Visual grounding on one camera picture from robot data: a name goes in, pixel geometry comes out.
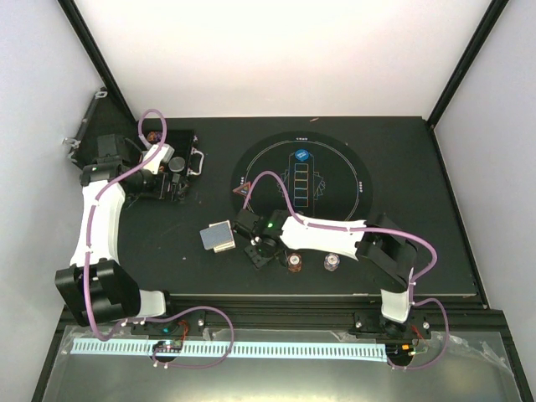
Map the red-brown poker chip stack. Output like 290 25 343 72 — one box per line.
287 253 302 273

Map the red triangular all-in button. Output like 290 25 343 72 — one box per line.
232 181 251 205

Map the blue round blind button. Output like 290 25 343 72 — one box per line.
293 148 310 163

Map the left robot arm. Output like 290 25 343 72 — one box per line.
54 131 195 334

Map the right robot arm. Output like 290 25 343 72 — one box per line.
231 209 417 338

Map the clear dealer button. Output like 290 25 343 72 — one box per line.
167 157 186 173

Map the black poker chip case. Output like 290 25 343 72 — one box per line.
63 87 205 204

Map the deck of playing cards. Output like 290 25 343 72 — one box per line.
199 220 235 253

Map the purple poker chip stack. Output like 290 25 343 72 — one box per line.
323 253 340 271

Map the round black poker mat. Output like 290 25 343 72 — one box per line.
230 131 373 222

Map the light blue slotted strip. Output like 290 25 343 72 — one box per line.
70 338 387 363

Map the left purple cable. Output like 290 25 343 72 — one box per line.
83 108 235 370

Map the purple cable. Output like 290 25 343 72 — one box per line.
241 170 451 372
83 108 235 370

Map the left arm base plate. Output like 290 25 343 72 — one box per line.
131 310 206 338

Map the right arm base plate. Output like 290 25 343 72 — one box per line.
353 310 430 340

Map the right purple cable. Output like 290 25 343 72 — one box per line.
241 170 451 372

